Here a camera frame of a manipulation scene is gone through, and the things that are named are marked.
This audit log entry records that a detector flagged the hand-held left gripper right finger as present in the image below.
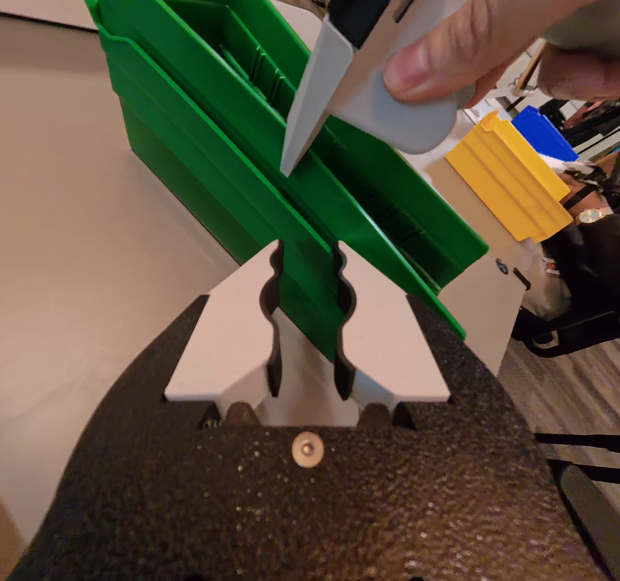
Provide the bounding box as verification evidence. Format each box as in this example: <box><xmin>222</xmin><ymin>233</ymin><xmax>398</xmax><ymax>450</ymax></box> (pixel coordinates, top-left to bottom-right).
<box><xmin>333</xmin><ymin>240</ymin><xmax>453</xmax><ymax>419</ymax></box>

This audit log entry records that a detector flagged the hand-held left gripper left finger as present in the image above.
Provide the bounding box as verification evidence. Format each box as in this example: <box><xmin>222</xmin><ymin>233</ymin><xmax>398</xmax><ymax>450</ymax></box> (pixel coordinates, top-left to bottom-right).
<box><xmin>163</xmin><ymin>240</ymin><xmax>284</xmax><ymax>419</ymax></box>

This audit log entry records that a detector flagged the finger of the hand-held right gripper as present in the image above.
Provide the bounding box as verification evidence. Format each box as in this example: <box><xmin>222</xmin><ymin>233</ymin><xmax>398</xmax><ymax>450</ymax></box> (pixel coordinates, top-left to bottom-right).
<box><xmin>281</xmin><ymin>0</ymin><xmax>501</xmax><ymax>178</ymax></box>

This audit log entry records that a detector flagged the person's right hand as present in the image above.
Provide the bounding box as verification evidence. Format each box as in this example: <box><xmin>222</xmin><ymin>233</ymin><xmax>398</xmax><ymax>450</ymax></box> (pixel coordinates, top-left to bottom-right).
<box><xmin>383</xmin><ymin>0</ymin><xmax>620</xmax><ymax>105</ymax></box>

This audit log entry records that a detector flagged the blue plastic bin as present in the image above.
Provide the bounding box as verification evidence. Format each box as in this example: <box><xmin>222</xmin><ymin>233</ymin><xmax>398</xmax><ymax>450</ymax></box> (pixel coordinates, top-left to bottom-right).
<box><xmin>512</xmin><ymin>107</ymin><xmax>580</xmax><ymax>163</ymax></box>

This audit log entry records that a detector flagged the black metal frame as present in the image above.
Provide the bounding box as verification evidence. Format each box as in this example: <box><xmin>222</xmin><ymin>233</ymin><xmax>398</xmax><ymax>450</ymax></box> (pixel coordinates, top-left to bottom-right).
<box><xmin>533</xmin><ymin>431</ymin><xmax>620</xmax><ymax>577</ymax></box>

